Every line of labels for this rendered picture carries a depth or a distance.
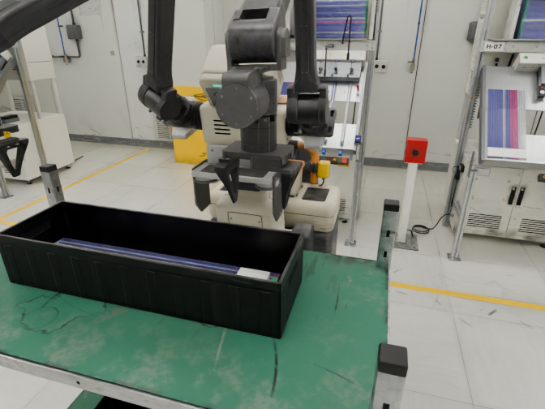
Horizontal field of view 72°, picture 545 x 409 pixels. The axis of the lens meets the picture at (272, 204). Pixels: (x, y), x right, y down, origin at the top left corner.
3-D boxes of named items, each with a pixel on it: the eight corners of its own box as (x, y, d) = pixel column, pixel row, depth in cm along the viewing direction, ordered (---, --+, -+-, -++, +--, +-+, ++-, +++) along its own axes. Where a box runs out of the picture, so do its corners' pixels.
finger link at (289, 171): (293, 218, 59) (294, 161, 55) (250, 213, 61) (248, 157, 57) (302, 201, 65) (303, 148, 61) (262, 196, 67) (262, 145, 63)
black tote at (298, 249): (302, 280, 78) (303, 232, 73) (280, 339, 63) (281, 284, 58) (72, 242, 92) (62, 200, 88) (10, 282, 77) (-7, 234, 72)
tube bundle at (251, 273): (280, 287, 74) (280, 273, 72) (270, 311, 67) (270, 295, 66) (66, 250, 86) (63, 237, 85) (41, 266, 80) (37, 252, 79)
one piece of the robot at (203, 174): (212, 199, 133) (208, 138, 124) (288, 208, 126) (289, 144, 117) (190, 217, 119) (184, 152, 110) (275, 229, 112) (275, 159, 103)
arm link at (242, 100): (290, 26, 53) (231, 29, 55) (268, 25, 43) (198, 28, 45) (291, 112, 58) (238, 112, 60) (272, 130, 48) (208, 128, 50)
